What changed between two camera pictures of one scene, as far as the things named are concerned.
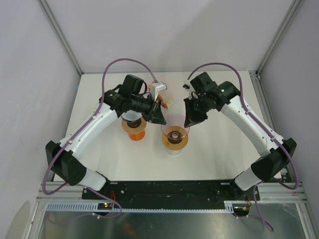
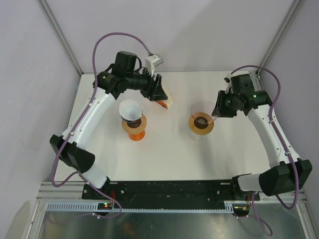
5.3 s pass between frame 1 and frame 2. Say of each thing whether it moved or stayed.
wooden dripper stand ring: stayed
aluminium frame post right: stayed
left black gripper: moved
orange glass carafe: stayed
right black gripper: moved
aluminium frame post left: stayed
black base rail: stayed
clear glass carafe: moved
